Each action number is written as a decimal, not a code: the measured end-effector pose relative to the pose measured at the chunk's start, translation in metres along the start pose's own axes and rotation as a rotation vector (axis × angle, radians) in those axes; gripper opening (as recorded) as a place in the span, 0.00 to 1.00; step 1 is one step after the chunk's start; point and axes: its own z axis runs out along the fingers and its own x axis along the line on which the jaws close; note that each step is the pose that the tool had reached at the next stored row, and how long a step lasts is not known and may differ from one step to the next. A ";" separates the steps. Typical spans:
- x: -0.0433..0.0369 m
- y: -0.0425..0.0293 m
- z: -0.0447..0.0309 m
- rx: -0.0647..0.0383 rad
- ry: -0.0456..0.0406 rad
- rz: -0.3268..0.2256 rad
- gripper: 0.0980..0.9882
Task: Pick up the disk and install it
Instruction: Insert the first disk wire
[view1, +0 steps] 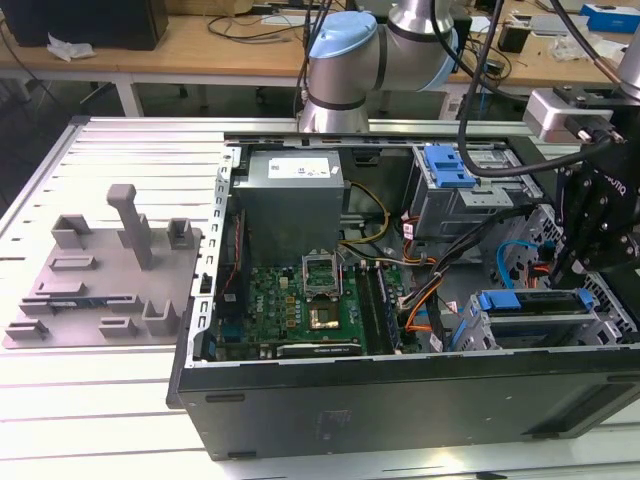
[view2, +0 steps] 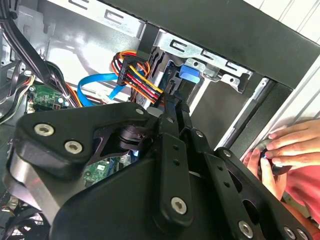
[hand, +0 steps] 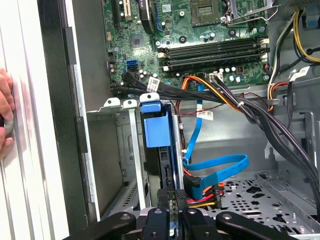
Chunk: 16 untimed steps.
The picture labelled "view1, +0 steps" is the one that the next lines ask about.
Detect brown cardboard box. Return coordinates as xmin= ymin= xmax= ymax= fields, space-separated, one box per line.
xmin=215 ymin=0 xmax=257 ymax=16

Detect blue cardboard box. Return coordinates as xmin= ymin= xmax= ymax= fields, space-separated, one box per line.
xmin=579 ymin=2 xmax=640 ymax=34

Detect orange yellow wire bundle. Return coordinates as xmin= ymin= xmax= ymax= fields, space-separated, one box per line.
xmin=379 ymin=254 xmax=439 ymax=270

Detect thick black wire bundle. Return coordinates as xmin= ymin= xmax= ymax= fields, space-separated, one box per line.
xmin=399 ymin=207 xmax=534 ymax=311

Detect clear plastic bags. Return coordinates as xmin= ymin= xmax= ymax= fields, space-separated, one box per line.
xmin=549 ymin=27 xmax=640 ymax=69

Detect blue data wire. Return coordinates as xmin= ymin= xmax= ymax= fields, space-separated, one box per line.
xmin=496 ymin=239 xmax=557 ymax=291

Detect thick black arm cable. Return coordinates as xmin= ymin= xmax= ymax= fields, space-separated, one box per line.
xmin=457 ymin=0 xmax=611 ymax=177

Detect blue plastic drive latch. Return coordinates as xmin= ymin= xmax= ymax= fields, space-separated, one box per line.
xmin=423 ymin=143 xmax=475 ymax=190

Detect black RAM slot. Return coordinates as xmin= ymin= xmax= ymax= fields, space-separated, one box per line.
xmin=355 ymin=264 xmax=382 ymax=354
xmin=373 ymin=264 xmax=402 ymax=351

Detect thin orange wire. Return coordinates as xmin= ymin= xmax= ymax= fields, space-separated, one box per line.
xmin=404 ymin=294 xmax=437 ymax=334

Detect CPU socket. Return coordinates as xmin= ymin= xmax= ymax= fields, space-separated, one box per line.
xmin=305 ymin=298 xmax=346 ymax=334

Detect yellow black wire bundle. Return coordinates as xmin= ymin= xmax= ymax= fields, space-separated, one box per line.
xmin=341 ymin=182 xmax=391 ymax=246

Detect metal socket cover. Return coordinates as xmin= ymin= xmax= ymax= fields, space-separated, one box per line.
xmin=301 ymin=252 xmax=344 ymax=300

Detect grey parts rack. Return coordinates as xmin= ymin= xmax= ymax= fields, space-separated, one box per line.
xmin=1 ymin=183 xmax=206 ymax=353

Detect green motherboard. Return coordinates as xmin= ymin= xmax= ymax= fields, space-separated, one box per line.
xmin=214 ymin=262 xmax=416 ymax=359

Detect black computer tower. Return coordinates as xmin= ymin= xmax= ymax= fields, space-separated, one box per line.
xmin=2 ymin=0 xmax=169 ymax=51

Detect metal optical drive cage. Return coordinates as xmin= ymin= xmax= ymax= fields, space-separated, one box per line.
xmin=405 ymin=143 xmax=545 ymax=242

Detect black cable with copper fitting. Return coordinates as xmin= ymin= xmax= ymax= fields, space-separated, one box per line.
xmin=549 ymin=0 xmax=624 ymax=84

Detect black graphics card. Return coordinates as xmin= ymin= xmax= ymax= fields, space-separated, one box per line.
xmin=274 ymin=342 xmax=361 ymax=357

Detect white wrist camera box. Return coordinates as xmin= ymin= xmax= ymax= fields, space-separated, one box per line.
xmin=523 ymin=85 xmax=617 ymax=145

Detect orange power wire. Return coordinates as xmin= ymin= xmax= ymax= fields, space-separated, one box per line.
xmin=517 ymin=262 xmax=554 ymax=290

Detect wooden desk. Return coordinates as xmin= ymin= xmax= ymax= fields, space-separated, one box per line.
xmin=0 ymin=13 xmax=321 ymax=117
xmin=449 ymin=9 xmax=640 ymax=99

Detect hard disk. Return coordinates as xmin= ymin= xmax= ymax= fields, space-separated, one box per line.
xmin=448 ymin=288 xmax=597 ymax=351

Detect RAM stick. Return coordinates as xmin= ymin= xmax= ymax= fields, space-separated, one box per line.
xmin=47 ymin=298 xmax=109 ymax=309

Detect grey power supply unit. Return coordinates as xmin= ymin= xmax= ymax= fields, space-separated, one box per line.
xmin=230 ymin=149 xmax=346 ymax=254

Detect black fan with wires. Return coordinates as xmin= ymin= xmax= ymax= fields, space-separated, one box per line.
xmin=218 ymin=207 xmax=250 ymax=324

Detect flat silver device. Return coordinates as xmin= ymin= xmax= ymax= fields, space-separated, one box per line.
xmin=529 ymin=13 xmax=591 ymax=36

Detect metal disk bay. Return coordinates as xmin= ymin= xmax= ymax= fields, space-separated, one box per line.
xmin=449 ymin=287 xmax=626 ymax=351

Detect small black box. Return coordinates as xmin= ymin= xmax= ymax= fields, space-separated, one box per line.
xmin=497 ymin=22 xmax=531 ymax=54

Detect crumpled clear plastic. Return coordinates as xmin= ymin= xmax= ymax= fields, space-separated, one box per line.
xmin=46 ymin=32 xmax=96 ymax=64

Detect black PC case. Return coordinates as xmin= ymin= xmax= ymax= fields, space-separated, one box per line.
xmin=166 ymin=121 xmax=640 ymax=462

